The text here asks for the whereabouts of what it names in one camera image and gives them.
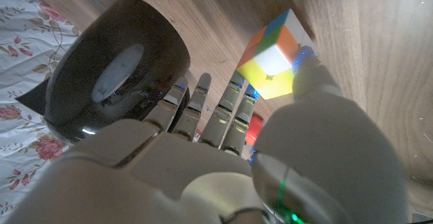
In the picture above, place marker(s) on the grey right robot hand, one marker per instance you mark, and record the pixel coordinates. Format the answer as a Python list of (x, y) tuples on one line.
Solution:
[(189, 176)]

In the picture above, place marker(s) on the multicoloured rubiks cube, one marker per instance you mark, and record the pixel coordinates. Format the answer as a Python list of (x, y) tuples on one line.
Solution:
[(270, 61)]

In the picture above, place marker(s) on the red ball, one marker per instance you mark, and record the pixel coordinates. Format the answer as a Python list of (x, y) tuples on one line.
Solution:
[(254, 129)]

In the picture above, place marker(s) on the black electric kettle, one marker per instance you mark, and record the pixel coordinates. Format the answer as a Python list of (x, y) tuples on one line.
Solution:
[(135, 27)]

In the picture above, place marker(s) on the floral print backdrop cloth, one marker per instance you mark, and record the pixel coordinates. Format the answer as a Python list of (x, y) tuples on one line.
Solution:
[(20, 31)]

